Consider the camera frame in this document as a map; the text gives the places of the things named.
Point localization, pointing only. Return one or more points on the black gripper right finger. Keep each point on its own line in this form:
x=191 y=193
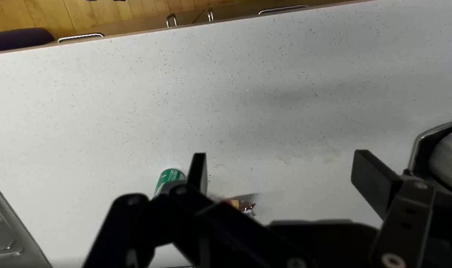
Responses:
x=409 y=218

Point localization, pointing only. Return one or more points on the green soda can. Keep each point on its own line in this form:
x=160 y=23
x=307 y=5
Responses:
x=167 y=178

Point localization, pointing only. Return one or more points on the dark blue chair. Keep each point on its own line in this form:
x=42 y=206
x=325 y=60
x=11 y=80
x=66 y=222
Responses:
x=18 y=39

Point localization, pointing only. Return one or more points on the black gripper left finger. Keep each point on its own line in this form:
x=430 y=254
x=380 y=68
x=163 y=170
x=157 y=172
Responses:
x=137 y=224

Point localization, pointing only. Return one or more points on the crumpled snack packet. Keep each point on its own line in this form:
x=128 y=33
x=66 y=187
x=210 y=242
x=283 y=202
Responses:
x=240 y=203

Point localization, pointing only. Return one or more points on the wooden base cabinet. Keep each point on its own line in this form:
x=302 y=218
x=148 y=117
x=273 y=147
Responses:
x=112 y=15

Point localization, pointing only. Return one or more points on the stainless steel sink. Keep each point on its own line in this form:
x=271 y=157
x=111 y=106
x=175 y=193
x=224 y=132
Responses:
x=4 y=239

